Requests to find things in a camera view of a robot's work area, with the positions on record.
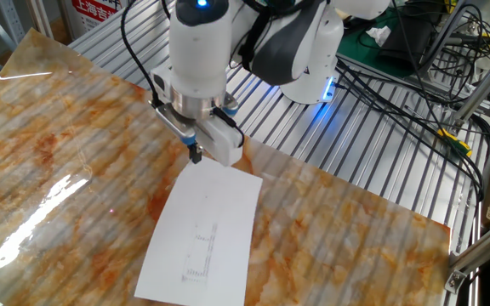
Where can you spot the thick aluminium frame post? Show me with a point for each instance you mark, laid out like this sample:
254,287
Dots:
483,87

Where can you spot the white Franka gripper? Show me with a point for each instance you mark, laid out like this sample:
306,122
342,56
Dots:
223,146

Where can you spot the aluminium rail with corner bracket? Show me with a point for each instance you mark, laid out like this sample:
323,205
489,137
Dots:
483,251

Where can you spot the black bag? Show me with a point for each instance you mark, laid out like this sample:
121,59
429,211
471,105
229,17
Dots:
411,42

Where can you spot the green mat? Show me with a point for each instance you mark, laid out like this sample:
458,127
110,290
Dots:
360,55

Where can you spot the silver mount plate blue knobs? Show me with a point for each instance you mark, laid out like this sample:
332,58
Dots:
172,119

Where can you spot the white sign with red print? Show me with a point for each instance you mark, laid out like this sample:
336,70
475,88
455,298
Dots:
96,10

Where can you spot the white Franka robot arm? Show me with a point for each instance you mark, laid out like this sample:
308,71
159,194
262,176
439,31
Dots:
198,55

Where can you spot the crumpled white tissue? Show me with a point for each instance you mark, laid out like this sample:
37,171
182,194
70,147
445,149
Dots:
379,35

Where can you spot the white printed paper sheet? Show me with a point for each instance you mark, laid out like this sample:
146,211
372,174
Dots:
211,204

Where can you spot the orange marble pattern mat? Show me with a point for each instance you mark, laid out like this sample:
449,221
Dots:
79,149

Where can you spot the thin grey metal pole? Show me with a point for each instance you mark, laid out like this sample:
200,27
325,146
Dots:
445,38

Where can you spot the grey slotted metal upright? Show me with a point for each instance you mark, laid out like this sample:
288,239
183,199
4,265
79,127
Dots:
12,21

